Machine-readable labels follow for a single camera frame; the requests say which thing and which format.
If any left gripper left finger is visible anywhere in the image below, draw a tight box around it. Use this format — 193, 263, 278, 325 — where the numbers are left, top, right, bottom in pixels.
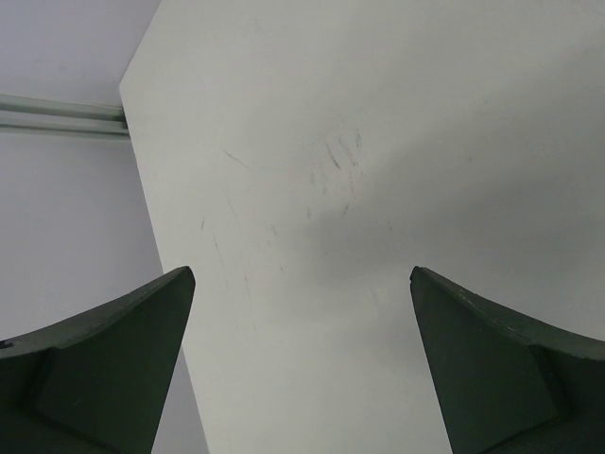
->
1, 267, 195, 453

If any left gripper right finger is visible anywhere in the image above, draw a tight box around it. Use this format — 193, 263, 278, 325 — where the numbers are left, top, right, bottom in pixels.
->
410, 267, 604, 453

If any left aluminium frame post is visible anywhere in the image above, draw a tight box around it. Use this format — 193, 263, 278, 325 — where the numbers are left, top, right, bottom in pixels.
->
1, 94, 130, 139

